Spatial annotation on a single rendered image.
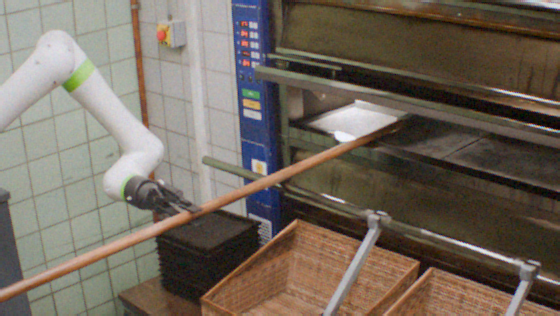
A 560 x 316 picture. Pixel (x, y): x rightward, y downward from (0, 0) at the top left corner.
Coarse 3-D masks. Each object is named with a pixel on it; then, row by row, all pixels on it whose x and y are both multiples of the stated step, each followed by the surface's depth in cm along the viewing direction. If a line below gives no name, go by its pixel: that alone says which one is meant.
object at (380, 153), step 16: (288, 128) 283; (304, 128) 279; (320, 128) 278; (320, 144) 273; (336, 144) 268; (368, 144) 260; (384, 160) 254; (400, 160) 249; (416, 160) 244; (432, 160) 244; (432, 176) 241; (448, 176) 236; (464, 176) 231; (480, 176) 229; (496, 176) 228; (496, 192) 224; (512, 192) 220; (528, 192) 216; (544, 192) 215; (544, 208) 213
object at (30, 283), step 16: (384, 128) 266; (352, 144) 255; (304, 160) 242; (320, 160) 245; (272, 176) 233; (288, 176) 236; (240, 192) 224; (256, 192) 229; (208, 208) 216; (160, 224) 206; (176, 224) 209; (128, 240) 199; (144, 240) 203; (80, 256) 190; (96, 256) 192; (48, 272) 183; (64, 272) 186; (16, 288) 177; (32, 288) 180
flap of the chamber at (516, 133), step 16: (272, 80) 259; (288, 80) 254; (304, 80) 249; (352, 80) 256; (352, 96) 236; (368, 96) 231; (416, 96) 234; (432, 96) 236; (416, 112) 219; (432, 112) 215; (496, 112) 218; (480, 128) 205; (496, 128) 201; (512, 128) 197; (544, 144) 191
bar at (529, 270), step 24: (216, 168) 256; (240, 168) 248; (288, 192) 233; (312, 192) 228; (360, 216) 214; (384, 216) 209; (432, 240) 198; (456, 240) 193; (360, 264) 209; (504, 264) 182; (528, 264) 178; (528, 288) 178; (336, 312) 207
